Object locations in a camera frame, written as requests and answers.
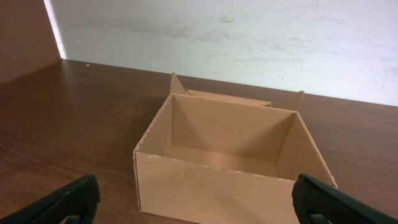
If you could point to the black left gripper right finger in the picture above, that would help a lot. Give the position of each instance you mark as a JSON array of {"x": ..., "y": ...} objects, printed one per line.
[{"x": 316, "y": 202}]

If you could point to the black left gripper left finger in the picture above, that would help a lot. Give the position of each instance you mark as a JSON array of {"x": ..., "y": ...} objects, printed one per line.
[{"x": 75, "y": 202}]

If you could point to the open brown cardboard box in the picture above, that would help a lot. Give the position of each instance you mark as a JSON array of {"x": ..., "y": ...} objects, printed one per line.
[{"x": 210, "y": 158}]

